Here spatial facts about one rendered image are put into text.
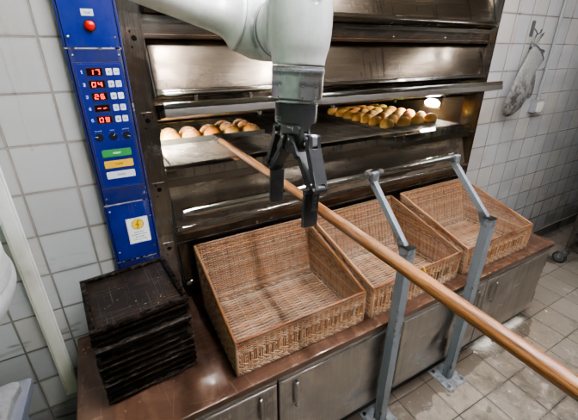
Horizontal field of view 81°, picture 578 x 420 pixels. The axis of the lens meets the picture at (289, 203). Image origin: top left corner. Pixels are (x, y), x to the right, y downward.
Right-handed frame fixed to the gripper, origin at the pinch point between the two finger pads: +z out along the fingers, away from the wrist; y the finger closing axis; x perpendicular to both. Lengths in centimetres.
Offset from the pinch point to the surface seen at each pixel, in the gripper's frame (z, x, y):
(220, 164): 12, 9, -76
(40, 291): 51, -58, -74
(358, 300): 58, 48, -28
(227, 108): -12, 8, -61
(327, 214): 9.8, 18.1, -12.6
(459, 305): 10.7, 18.5, 27.0
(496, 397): 124, 125, -2
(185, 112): -11, -7, -61
